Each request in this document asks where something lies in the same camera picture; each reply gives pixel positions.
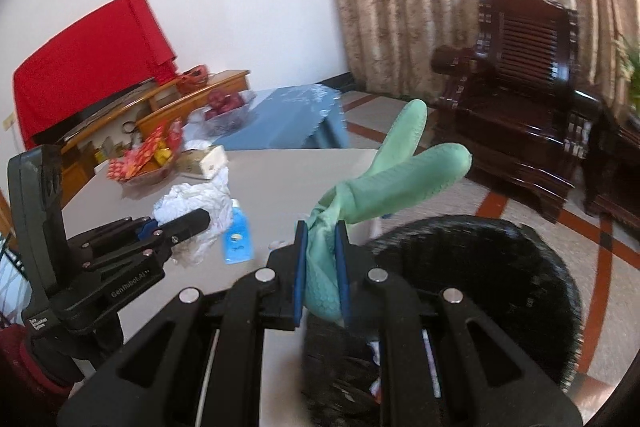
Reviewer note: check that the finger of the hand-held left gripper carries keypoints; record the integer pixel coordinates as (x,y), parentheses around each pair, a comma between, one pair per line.
(115,232)
(185,227)

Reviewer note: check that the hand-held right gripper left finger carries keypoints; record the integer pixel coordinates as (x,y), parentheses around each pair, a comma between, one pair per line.
(300,277)

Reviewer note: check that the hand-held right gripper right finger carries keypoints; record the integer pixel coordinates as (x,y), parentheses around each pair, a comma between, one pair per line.
(342,277)

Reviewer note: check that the white plastic bag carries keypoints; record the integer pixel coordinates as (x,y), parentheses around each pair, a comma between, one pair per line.
(190,199)

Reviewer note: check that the green rubber glove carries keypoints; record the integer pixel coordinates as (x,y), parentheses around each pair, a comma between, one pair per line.
(400,192)

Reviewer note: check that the black lined trash bin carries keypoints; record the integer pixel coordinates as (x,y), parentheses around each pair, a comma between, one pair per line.
(475,267)

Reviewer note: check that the blue liquid packet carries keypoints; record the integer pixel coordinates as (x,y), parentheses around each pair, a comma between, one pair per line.
(237,237)

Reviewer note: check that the beige tissue box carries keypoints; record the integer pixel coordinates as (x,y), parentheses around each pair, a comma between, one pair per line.
(210,159)

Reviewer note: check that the bowl of red yellow snacks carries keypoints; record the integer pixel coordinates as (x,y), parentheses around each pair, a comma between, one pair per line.
(145,157)

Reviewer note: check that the bag of red apples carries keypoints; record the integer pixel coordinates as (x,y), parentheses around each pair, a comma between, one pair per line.
(225,104)

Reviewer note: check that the light wooden cabinet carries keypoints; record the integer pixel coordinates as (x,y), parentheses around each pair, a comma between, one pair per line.
(210,87)

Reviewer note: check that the red basket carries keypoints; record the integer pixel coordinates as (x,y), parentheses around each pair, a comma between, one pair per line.
(192,77)

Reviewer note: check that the blue tablecloth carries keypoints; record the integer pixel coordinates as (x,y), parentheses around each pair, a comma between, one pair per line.
(290,112)

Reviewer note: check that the red cloth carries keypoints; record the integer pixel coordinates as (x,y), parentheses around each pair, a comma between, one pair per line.
(85,52)

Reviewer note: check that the dark wooden armchair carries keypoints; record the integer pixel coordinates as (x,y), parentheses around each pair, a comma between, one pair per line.
(510,122)

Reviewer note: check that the dark wooden side table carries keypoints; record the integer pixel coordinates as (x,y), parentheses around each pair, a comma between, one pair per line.
(620,167)

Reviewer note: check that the green potted plant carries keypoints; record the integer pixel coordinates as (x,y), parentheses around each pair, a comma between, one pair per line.
(631,57)

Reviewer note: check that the wall socket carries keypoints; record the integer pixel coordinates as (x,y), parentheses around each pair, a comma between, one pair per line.
(9,122)

